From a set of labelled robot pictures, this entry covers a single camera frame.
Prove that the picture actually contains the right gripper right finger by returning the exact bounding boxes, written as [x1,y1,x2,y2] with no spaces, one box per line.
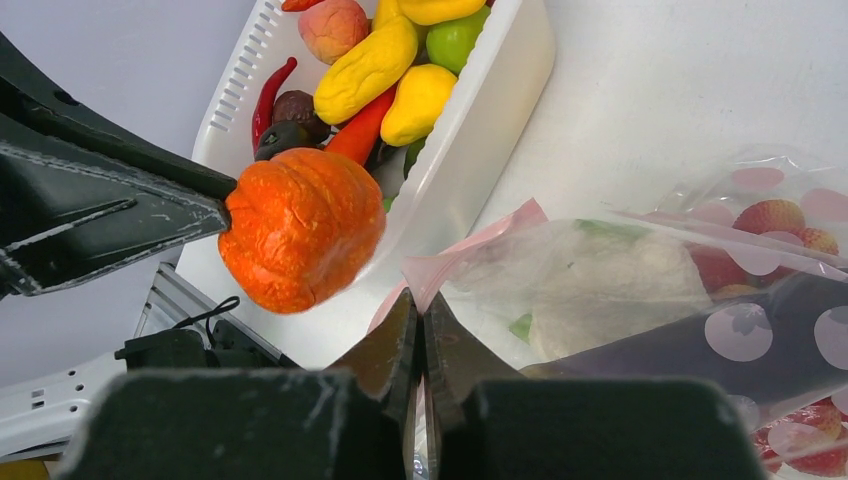
[422,296,765,479]

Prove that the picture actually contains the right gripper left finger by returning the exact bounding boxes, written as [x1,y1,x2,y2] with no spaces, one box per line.
[57,290,418,479]

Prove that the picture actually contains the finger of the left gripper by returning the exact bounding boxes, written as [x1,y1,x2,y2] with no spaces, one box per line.
[1,140,232,296]
[1,36,236,200]

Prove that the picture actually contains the orange pumpkin toy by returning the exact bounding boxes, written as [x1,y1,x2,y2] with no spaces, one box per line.
[217,148,386,314]

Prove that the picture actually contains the clear pink-dotted zip bag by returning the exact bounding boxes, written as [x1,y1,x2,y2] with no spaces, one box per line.
[402,153,847,479]

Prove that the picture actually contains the purple eggplant toy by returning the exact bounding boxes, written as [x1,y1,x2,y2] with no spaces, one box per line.
[522,273,847,407]

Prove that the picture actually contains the red cherry bunch green stem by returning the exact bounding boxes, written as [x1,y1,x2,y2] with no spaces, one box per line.
[687,199,847,479]

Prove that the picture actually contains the white plastic food bin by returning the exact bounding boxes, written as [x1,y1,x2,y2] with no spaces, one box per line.
[192,1,556,279]

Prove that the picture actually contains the red chili pepper toy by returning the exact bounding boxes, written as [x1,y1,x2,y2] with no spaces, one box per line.
[251,57,298,153]

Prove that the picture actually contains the dark purple plum toy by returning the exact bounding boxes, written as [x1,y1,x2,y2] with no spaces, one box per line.
[254,120,316,162]

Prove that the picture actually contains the dark brown fig toy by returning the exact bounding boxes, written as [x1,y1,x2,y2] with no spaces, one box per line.
[272,90,331,143]

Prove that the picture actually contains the dark green avocado toy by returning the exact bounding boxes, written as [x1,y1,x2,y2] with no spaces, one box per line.
[383,137,427,212]

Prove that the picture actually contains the small red radish toy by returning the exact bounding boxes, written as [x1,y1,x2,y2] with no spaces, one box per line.
[324,85,397,166]

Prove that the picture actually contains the peach toy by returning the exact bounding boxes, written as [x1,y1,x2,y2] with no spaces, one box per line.
[298,0,370,65]

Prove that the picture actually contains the yellow lemon toy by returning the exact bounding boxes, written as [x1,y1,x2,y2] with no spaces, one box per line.
[380,63,458,147]

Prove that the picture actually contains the yellow banana toy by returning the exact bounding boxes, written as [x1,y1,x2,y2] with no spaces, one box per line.
[313,16,419,125]

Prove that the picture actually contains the green lime toy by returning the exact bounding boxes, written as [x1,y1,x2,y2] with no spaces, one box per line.
[426,5,491,75]

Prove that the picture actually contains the yellow bell pepper toy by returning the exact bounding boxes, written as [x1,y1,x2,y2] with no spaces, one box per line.
[398,0,486,26]

